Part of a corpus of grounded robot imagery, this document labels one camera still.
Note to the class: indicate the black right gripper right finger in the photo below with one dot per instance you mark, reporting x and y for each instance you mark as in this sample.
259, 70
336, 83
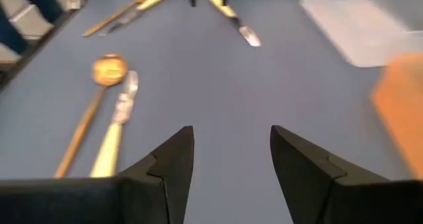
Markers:
347, 201

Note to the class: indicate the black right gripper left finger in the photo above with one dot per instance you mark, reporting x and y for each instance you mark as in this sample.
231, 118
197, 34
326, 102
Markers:
99, 201

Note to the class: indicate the translucent orange plastic bin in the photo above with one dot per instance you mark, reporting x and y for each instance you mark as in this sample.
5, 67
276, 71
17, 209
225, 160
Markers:
403, 111

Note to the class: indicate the translucent clear plastic bin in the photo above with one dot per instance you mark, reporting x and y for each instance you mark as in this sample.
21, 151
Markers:
363, 25

